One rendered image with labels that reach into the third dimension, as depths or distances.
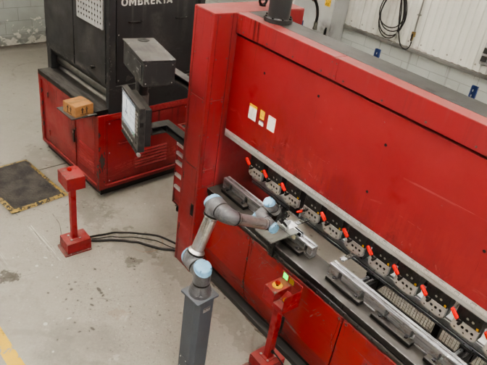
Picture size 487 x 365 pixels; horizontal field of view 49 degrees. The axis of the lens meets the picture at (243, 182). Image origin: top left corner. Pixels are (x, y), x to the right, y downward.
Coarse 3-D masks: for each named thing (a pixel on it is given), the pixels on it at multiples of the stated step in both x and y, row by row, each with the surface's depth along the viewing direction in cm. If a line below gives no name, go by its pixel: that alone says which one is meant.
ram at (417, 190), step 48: (240, 48) 380; (240, 96) 393; (288, 96) 352; (336, 96) 319; (240, 144) 407; (288, 144) 363; (336, 144) 328; (384, 144) 300; (432, 144) 276; (336, 192) 338; (384, 192) 308; (432, 192) 282; (480, 192) 260; (432, 240) 289; (480, 240) 267; (480, 288) 273
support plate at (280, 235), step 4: (280, 228) 381; (292, 228) 383; (260, 232) 374; (264, 232) 374; (268, 232) 375; (276, 232) 376; (280, 232) 377; (284, 232) 377; (288, 232) 378; (292, 232) 379; (296, 232) 379; (264, 236) 371; (268, 236) 371; (272, 236) 372; (276, 236) 372; (280, 236) 373; (284, 236) 374; (288, 236) 375; (268, 240) 367; (272, 240) 368; (276, 240) 368
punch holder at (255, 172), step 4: (252, 156) 398; (252, 160) 399; (256, 160) 396; (252, 164) 401; (256, 164) 397; (260, 164) 393; (264, 164) 390; (256, 168) 398; (260, 168) 394; (264, 168) 392; (252, 172) 402; (256, 172) 399; (260, 172) 395; (252, 176) 404; (256, 176) 400; (260, 176) 396; (264, 176) 397; (260, 180) 397; (264, 180) 400
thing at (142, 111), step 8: (128, 88) 409; (128, 96) 400; (136, 96) 405; (136, 104) 386; (144, 104) 394; (136, 112) 386; (144, 112) 383; (136, 120) 390; (144, 120) 387; (128, 128) 413; (136, 128) 393; (144, 128) 390; (128, 136) 414; (136, 136) 396; (144, 136) 394; (136, 144) 398; (144, 144) 401
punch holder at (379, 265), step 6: (378, 246) 321; (372, 252) 325; (378, 252) 322; (384, 252) 318; (378, 258) 323; (384, 258) 319; (390, 258) 316; (372, 264) 327; (378, 264) 324; (384, 264) 320; (390, 264) 317; (378, 270) 325; (384, 270) 321; (390, 270) 322
